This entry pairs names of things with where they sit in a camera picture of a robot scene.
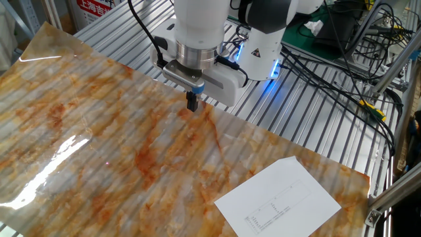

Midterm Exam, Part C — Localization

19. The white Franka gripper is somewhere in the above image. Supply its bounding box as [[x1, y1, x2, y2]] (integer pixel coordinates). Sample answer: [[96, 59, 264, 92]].
[[150, 18, 248, 113]]

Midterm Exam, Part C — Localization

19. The white printed paper sheet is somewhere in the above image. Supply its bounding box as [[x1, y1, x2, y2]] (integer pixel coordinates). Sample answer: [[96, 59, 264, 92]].
[[214, 155, 342, 237]]

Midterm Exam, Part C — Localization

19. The orange marble pattern sheet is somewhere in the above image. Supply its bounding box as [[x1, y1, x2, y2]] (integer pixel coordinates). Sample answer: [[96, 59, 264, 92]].
[[0, 21, 372, 237]]

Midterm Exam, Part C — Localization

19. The green mat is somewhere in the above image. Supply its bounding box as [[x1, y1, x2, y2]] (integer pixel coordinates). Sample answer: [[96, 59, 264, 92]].
[[282, 5, 349, 63]]

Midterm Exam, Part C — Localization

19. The red and white sign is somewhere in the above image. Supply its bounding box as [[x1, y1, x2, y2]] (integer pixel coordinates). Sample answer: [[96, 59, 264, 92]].
[[68, 0, 116, 29]]

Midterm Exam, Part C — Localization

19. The crumpled white tissue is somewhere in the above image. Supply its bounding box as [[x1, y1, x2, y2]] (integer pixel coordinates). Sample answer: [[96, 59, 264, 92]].
[[303, 19, 325, 36]]

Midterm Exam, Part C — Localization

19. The black box device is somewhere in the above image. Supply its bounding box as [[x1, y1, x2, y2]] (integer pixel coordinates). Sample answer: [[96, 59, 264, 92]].
[[312, 3, 358, 50]]

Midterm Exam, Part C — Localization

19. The grey perforated rack upright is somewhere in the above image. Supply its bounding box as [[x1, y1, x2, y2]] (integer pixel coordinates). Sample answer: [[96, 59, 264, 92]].
[[18, 0, 41, 36]]

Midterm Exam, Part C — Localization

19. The silver camera with blue cap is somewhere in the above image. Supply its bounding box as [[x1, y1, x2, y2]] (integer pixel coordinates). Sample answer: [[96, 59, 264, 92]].
[[162, 59, 206, 95]]

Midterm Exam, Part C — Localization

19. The black camera cable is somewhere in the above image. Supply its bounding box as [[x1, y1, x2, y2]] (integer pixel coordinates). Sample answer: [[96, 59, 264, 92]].
[[215, 55, 250, 88]]

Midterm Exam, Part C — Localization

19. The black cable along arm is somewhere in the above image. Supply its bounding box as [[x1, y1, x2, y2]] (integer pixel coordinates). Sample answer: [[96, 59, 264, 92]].
[[126, 0, 167, 69]]

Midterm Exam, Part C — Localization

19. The aluminium frame post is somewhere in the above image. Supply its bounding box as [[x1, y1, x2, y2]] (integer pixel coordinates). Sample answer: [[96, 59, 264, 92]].
[[370, 34, 421, 97], [41, 0, 63, 31]]

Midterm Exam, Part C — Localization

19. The yellow green handled screwdriver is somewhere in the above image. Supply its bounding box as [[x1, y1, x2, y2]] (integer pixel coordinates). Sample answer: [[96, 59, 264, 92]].
[[334, 80, 387, 122]]

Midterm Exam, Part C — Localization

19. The grey metal post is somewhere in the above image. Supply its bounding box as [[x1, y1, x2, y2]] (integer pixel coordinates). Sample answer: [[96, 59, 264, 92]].
[[343, 0, 385, 61]]

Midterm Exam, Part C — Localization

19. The black cable bundle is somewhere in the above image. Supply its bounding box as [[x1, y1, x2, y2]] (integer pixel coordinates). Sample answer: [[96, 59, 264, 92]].
[[279, 0, 416, 159]]

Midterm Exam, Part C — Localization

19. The metal corner bracket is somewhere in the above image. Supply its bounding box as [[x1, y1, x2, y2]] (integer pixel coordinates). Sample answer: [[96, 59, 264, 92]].
[[364, 209, 383, 228]]

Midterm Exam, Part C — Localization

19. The aluminium frame beam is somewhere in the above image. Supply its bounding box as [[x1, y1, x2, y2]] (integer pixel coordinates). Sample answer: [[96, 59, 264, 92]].
[[367, 163, 421, 215]]

